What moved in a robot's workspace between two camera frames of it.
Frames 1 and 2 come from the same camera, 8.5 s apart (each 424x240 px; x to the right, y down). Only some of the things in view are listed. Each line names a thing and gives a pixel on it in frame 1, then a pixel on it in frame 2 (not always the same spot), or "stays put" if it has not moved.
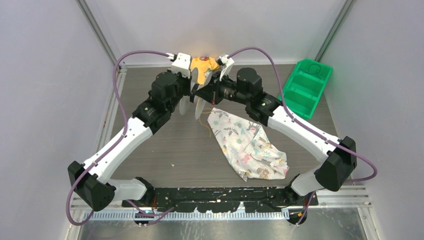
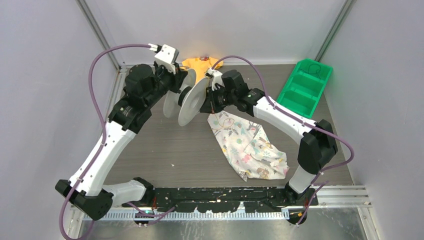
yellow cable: x=209 y=129 -> x=218 y=128
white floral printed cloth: x=247 y=148 stays put
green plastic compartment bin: x=305 y=86 stays put
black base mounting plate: x=224 y=199 stays put
